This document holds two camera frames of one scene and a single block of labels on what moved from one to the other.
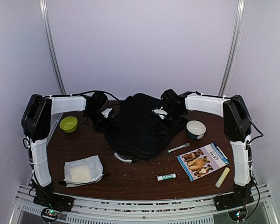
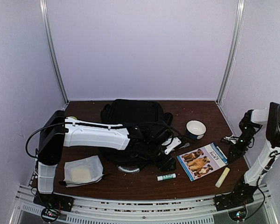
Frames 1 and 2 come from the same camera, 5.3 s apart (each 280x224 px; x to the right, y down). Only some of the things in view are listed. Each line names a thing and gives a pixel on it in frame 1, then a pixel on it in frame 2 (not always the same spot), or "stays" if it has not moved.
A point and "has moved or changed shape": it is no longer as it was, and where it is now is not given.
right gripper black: x=162 y=127 -> x=236 y=150
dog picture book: x=203 y=160 stays
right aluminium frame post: x=240 y=21 stays
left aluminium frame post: x=45 y=19 stays
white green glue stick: x=166 y=177 stays
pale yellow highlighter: x=222 y=177 stays
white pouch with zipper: x=82 y=171 stays
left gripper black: x=107 y=126 -> x=164 y=165
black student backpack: x=138 y=133 has moved or changed shape
